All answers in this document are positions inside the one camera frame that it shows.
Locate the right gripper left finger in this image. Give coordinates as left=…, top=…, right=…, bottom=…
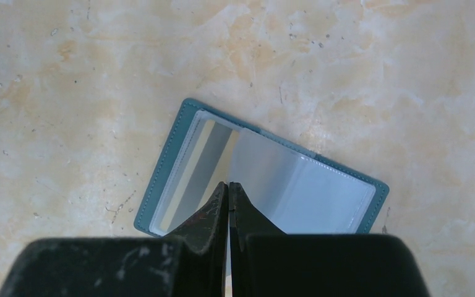
left=0, top=183, right=229, bottom=296

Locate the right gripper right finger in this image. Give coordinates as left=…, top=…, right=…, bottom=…
left=228, top=183, right=429, bottom=296

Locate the teal leather card holder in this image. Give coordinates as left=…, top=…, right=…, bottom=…
left=134, top=98, right=389, bottom=236

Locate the gold striped credit card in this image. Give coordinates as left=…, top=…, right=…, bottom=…
left=154, top=119, right=239, bottom=233

